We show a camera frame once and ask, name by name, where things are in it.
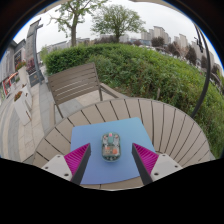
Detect transparent teal computer mouse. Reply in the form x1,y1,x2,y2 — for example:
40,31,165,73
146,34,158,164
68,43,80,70
100,131,121,163

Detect grey building with red signs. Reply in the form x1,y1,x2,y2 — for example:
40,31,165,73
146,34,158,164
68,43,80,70
0,38,28,101

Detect beige patio umbrella canopy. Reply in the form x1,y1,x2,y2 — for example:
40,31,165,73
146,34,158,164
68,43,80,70
128,0,174,6

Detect brown slatted outdoor chair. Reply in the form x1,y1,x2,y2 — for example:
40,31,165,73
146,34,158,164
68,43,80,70
47,61,129,126

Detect bare-trunked thin tree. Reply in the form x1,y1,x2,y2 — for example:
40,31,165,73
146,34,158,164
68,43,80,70
49,0,109,48

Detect tall grey sign pillar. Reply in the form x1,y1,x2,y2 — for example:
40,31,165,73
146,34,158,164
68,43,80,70
24,18,45,88

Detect blue rectangular mouse pad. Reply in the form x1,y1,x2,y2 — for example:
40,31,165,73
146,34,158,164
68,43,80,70
70,116,157,186

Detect white planter box with flowers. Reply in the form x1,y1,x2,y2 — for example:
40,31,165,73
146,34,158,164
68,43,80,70
13,89,33,127

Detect green hedge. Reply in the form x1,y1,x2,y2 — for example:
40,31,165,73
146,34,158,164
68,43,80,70
43,43,224,159

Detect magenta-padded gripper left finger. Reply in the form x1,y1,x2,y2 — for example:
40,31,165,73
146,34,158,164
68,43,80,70
41,143,92,186

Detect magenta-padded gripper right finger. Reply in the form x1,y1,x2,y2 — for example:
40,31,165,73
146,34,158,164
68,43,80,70
131,142,183,186

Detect distant high-rise buildings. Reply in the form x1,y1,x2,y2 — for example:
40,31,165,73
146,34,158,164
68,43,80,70
139,25,223,73

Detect round leafy green tree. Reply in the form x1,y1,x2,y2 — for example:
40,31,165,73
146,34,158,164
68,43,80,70
90,3,147,44

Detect dark curved umbrella pole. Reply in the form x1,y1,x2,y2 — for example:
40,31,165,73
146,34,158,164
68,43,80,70
189,23,212,119

